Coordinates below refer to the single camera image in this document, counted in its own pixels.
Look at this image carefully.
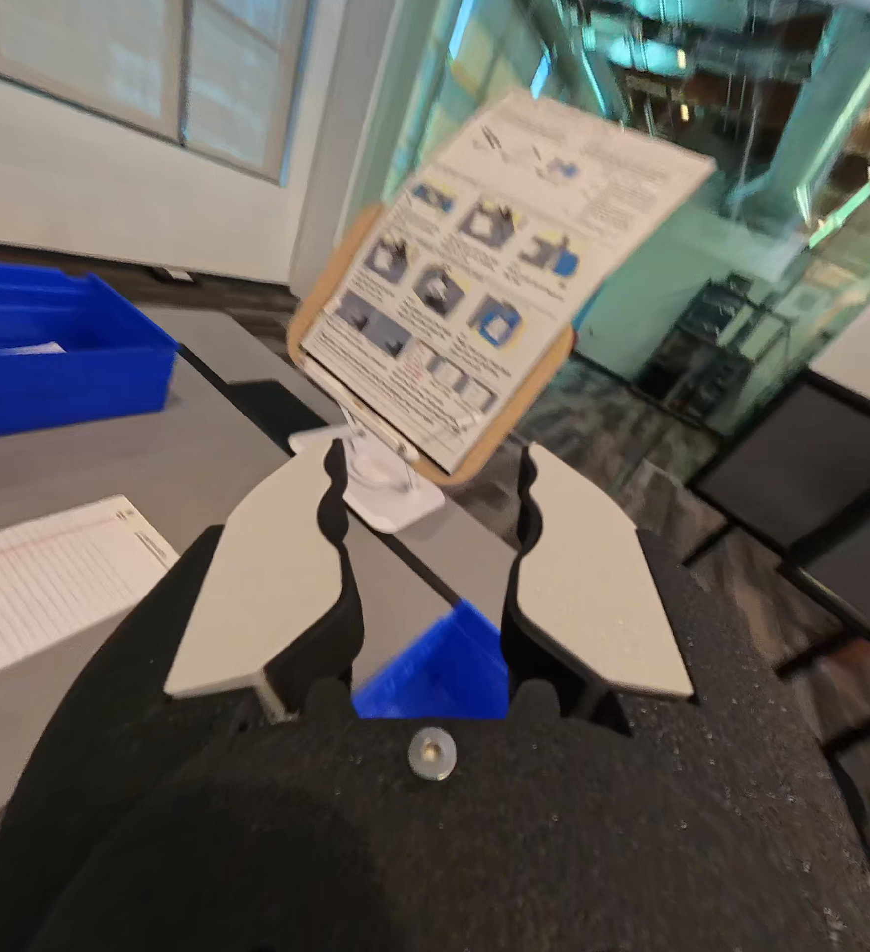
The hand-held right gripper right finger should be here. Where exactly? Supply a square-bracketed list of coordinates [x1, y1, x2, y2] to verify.
[502, 444, 696, 718]

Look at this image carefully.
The white flat board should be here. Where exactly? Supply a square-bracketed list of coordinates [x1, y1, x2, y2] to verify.
[288, 424, 447, 533]

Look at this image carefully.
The black display on floor stand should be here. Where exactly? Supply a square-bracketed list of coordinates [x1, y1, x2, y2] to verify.
[691, 370, 870, 555]
[780, 506, 870, 663]

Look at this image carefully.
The large white-framed window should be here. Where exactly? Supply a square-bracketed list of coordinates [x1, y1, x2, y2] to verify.
[0, 0, 309, 187]

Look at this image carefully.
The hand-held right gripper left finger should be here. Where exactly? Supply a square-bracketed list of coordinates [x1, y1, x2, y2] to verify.
[163, 439, 366, 722]

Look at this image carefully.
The white lined notepad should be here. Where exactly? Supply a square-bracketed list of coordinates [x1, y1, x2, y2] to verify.
[0, 494, 180, 693]

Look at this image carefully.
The printed instruction sheet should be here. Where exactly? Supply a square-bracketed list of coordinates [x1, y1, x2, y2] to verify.
[297, 89, 718, 473]

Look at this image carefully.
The blue plastic bin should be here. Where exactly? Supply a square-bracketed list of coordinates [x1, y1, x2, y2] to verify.
[351, 598, 512, 721]
[0, 260, 180, 445]

